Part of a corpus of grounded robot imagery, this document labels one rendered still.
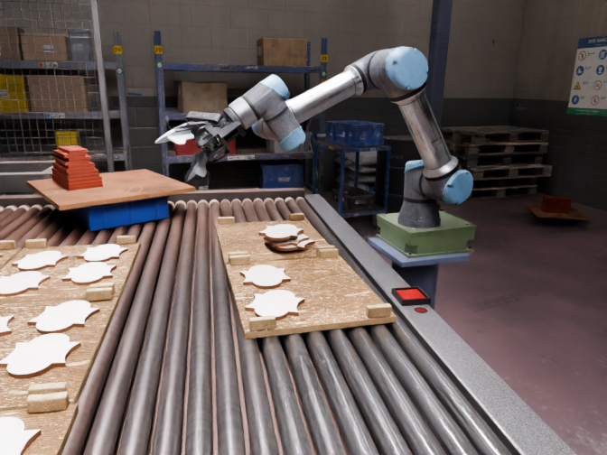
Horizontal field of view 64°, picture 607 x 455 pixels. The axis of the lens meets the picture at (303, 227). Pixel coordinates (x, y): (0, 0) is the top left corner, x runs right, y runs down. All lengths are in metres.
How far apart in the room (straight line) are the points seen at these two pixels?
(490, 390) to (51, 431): 0.74
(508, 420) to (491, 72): 6.97
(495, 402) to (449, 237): 0.91
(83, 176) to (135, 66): 4.13
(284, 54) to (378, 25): 1.61
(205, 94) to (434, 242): 4.15
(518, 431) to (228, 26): 5.70
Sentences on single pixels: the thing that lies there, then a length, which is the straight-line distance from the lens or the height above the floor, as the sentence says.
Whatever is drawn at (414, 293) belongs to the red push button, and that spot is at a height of 0.93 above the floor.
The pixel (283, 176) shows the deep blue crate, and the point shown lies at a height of 0.36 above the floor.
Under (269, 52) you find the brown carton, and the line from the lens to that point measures 5.60.
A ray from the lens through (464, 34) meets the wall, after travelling 7.42.
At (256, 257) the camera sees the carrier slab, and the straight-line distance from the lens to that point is 1.47.
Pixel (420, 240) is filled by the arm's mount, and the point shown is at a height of 0.93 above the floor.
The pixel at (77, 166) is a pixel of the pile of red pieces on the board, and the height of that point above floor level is 1.13.
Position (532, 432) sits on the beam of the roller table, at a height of 0.92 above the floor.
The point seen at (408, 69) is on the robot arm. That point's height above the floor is 1.48.
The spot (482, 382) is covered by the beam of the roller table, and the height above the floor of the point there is 0.91.
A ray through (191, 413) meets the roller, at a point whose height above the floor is 0.92.
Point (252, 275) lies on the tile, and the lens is 1.31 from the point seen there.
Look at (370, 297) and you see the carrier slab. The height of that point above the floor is 0.94.
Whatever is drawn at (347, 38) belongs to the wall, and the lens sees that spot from 6.59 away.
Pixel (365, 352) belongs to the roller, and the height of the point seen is 0.91.
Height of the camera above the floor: 1.45
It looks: 17 degrees down
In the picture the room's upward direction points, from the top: 1 degrees clockwise
